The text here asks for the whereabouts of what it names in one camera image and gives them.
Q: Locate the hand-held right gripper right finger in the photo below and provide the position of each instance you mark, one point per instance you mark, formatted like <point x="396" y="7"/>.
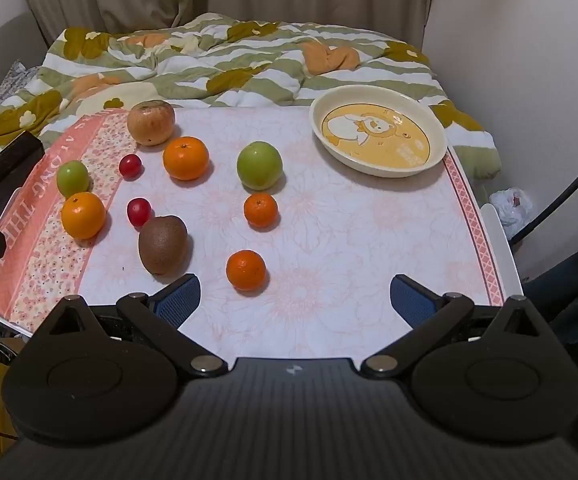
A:
<point x="409" y="300"/>

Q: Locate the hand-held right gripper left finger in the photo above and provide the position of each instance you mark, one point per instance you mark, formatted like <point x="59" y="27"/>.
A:
<point x="181" y="300"/>

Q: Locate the brown kiwi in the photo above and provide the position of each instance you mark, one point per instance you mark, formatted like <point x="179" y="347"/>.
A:
<point x="163" y="245"/>

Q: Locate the small mandarin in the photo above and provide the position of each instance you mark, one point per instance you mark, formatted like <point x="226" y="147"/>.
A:
<point x="261" y="210"/>
<point x="246" y="270"/>

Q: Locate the red cherry tomato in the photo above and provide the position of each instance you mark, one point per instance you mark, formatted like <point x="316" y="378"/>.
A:
<point x="138" y="211"/>
<point x="130" y="165"/>

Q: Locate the orange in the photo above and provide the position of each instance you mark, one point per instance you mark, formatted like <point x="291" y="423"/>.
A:
<point x="83" y="215"/>
<point x="186" y="158"/>

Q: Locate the small green apple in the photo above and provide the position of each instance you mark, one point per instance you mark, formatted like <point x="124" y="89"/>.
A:
<point x="73" y="178"/>

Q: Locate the cream cartoon print plate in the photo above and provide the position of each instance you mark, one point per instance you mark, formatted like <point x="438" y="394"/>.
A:
<point x="379" y="130"/>

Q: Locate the dark glossy box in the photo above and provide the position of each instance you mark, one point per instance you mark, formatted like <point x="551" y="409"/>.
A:
<point x="9" y="157"/>

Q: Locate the pink floral tablecloth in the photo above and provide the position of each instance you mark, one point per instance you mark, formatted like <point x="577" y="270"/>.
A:
<point x="329" y="240"/>

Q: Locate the white table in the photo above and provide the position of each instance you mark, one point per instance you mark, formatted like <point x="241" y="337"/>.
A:
<point x="501" y="250"/>

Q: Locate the white plastic bag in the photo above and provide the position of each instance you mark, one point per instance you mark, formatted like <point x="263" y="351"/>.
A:
<point x="511" y="207"/>

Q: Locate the large green apple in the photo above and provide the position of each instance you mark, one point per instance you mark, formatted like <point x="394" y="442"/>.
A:
<point x="260" y="166"/>

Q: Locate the person's dark clothing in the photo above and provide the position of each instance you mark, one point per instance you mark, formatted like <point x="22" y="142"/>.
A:
<point x="574" y="290"/>

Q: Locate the grey patterned cloth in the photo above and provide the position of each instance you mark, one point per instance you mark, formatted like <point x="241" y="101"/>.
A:
<point x="11" y="80"/>

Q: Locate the red yellow apple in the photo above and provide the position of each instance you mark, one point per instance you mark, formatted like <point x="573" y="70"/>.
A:
<point x="151" y="122"/>

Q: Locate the green striped floral blanket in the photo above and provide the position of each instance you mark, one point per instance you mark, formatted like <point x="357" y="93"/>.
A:
<point x="249" y="60"/>

